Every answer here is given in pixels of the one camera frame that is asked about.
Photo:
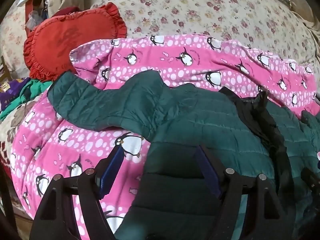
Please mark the bright green cloth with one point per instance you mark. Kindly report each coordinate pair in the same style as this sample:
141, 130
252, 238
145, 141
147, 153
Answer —
22, 97

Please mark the dark green puffer jacket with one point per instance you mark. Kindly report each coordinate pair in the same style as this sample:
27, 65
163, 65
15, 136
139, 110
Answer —
190, 120

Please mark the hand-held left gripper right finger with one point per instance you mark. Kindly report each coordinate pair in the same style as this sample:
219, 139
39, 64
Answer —
208, 173

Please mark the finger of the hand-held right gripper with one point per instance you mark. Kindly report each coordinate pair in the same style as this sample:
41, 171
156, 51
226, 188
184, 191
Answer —
311, 177

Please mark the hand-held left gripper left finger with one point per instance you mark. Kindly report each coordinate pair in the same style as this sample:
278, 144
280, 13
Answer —
110, 172

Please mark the red ruffled pillow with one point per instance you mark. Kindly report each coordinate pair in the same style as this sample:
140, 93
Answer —
72, 37

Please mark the pink penguin print blanket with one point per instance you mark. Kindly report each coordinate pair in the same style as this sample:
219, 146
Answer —
187, 55

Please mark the clear plastic bag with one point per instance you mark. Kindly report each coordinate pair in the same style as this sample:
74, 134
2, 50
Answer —
34, 20

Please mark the beige crumpled cloth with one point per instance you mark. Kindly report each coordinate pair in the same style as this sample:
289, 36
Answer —
313, 27

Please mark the floral bed sheet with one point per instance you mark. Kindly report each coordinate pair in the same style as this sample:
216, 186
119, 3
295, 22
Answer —
205, 7

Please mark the purple cloth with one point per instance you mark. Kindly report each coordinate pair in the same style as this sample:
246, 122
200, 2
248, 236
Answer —
8, 92

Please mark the pale floral pillow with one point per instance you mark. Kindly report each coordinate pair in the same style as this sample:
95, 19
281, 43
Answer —
13, 40

